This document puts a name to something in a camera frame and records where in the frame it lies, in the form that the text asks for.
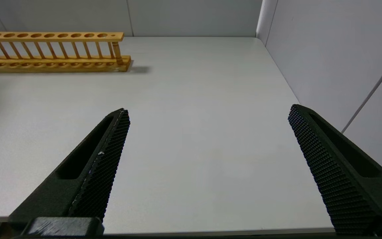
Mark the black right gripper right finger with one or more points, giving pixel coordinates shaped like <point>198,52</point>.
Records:
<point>343,179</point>

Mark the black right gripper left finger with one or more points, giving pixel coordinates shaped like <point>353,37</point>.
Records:
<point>91,179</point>

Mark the wooden test tube rack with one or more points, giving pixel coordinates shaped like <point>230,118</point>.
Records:
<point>61,65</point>

